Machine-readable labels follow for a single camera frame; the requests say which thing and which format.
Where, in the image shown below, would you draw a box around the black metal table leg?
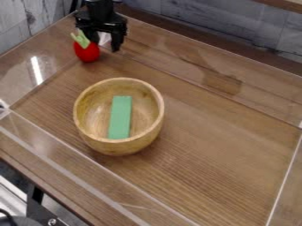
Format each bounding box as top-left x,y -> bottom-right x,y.
27,185 -> 44,204

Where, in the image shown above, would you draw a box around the red plush fruit green leaves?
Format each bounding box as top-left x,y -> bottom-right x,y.
71,30 -> 100,63

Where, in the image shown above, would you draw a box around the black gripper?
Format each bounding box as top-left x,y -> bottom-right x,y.
75,0 -> 127,52

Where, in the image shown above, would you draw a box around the wooden bowl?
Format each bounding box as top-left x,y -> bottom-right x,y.
74,78 -> 166,156

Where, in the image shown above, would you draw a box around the black cable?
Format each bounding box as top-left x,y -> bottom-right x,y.
0,207 -> 16,226

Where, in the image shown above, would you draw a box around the green rectangular block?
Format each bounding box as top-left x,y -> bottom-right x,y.
107,95 -> 132,139

